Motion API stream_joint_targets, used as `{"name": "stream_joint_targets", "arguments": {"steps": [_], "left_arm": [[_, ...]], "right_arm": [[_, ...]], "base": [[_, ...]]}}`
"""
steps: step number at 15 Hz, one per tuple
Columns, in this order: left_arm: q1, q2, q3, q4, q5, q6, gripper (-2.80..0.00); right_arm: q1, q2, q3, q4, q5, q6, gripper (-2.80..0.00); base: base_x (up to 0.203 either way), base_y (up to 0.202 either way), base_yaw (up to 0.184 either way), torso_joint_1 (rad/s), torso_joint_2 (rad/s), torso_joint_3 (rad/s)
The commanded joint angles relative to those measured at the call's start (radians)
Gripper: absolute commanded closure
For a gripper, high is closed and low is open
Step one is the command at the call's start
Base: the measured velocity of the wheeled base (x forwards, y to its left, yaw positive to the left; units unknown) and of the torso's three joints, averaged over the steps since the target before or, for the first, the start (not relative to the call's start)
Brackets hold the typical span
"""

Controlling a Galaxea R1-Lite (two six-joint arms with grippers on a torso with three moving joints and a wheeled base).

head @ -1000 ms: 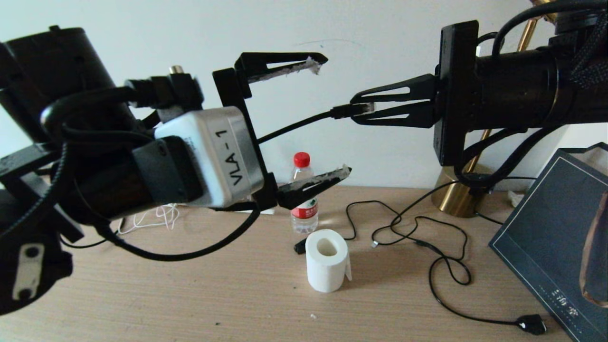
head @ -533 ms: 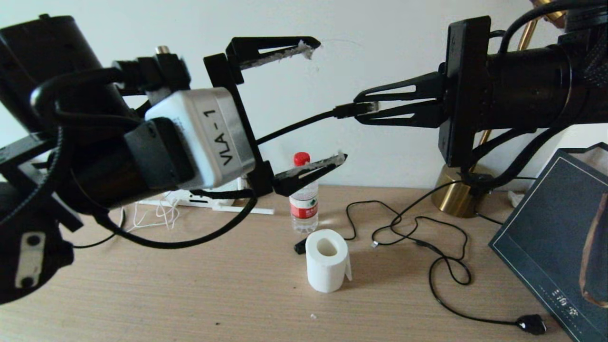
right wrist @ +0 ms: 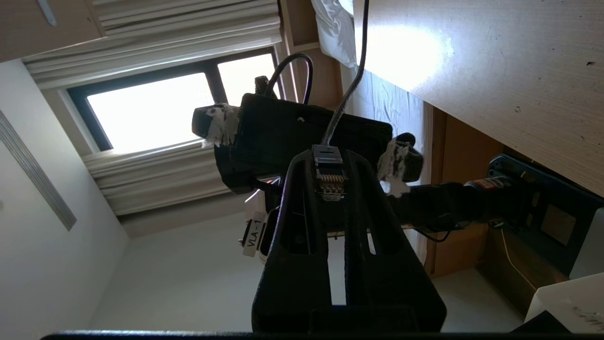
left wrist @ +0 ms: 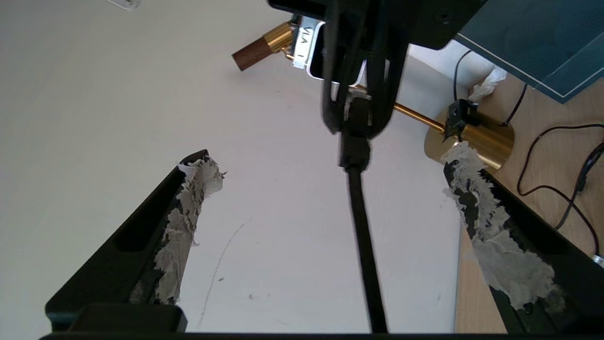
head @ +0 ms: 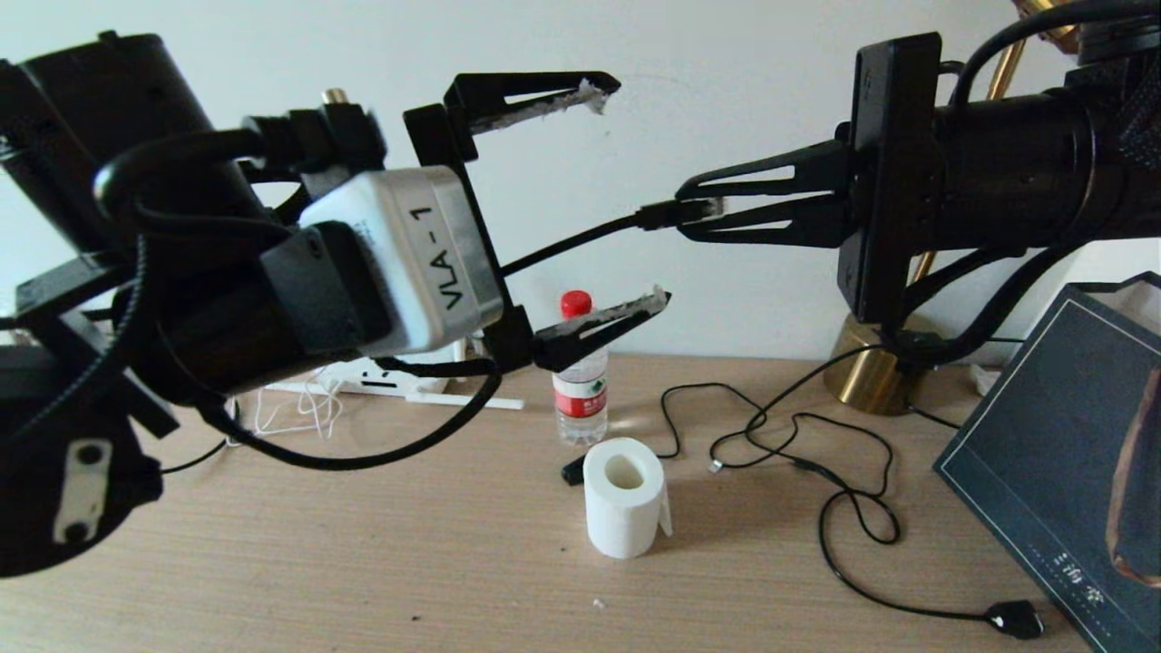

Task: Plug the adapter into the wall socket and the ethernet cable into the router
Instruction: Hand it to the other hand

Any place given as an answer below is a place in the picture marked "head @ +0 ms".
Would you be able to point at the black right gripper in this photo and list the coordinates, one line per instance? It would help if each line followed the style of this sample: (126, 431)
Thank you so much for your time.
(893, 181)

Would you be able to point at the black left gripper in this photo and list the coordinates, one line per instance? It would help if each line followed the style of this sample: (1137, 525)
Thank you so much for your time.
(209, 345)

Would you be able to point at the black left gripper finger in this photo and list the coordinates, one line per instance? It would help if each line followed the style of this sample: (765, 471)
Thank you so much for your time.
(590, 331)
(508, 91)

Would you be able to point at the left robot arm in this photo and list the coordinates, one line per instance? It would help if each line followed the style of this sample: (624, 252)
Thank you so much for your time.
(91, 109)

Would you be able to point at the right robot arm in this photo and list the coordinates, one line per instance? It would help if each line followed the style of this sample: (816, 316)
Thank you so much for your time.
(1134, 163)

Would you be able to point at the white router with antennas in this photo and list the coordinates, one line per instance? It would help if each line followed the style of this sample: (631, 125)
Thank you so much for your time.
(340, 374)

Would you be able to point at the clear water bottle red cap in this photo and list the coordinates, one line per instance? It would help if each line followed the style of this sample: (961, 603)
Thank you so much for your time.
(580, 399)

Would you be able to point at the white toilet paper roll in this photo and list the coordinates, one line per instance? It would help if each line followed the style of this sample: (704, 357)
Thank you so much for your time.
(621, 517)

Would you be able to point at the brass desk lamp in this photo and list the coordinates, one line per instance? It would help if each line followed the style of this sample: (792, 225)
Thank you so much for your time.
(871, 372)

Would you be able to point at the black adapter on lamp base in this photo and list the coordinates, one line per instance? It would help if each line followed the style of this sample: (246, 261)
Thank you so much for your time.
(925, 343)

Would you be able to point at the small white object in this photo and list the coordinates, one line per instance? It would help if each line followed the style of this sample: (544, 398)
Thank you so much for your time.
(981, 378)

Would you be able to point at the dark blue paper gift bag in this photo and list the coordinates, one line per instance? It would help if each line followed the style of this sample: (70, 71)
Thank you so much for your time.
(1043, 472)

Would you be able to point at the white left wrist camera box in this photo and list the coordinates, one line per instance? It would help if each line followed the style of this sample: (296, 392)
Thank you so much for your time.
(417, 263)

